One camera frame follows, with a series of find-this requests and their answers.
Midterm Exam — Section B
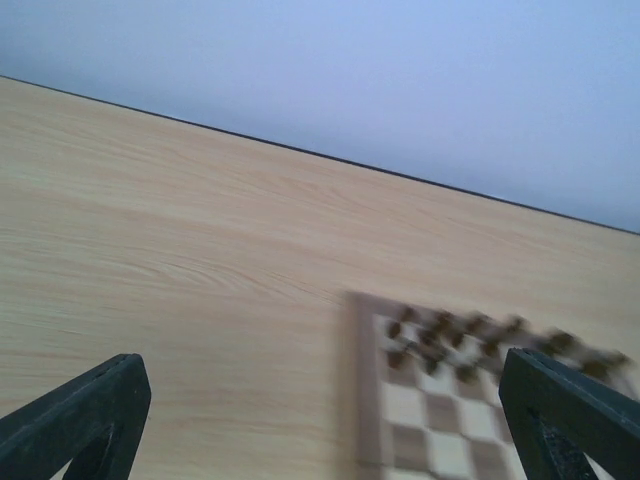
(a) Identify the wooden chess board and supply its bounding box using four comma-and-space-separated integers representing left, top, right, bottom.
347, 293, 638, 479

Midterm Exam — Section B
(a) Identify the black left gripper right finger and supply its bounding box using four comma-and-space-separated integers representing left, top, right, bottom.
499, 348, 639, 479

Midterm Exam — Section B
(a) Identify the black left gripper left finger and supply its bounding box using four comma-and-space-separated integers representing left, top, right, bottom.
1, 353, 151, 479

